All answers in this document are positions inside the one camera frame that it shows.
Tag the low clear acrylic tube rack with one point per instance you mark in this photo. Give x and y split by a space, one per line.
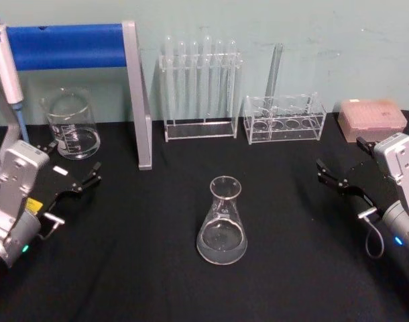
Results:
285 129

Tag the grey metal post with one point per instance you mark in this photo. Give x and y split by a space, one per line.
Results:
139 107

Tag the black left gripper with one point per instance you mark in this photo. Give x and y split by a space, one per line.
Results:
62 184

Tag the pink pipette tip box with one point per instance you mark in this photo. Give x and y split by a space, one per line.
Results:
372 117

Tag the tall clear acrylic tube rack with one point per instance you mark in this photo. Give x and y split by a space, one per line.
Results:
201 131

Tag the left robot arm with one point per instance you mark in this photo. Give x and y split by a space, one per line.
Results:
18 167

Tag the clear glass test tube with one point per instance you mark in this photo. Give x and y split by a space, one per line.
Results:
231 80
219 80
182 80
274 73
193 80
207 73
169 80

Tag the glass beaker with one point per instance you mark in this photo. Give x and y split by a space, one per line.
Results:
73 134

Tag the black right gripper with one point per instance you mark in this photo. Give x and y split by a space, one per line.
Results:
368 182

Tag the white and blue pipette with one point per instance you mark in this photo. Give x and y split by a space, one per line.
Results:
6 70

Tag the black table cloth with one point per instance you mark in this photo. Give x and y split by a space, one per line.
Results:
151 234

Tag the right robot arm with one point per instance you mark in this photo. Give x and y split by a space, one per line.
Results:
400 161

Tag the blue padded bar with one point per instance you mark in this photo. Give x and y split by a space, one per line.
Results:
63 47

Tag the glass conical flask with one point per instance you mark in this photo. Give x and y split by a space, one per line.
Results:
222 231

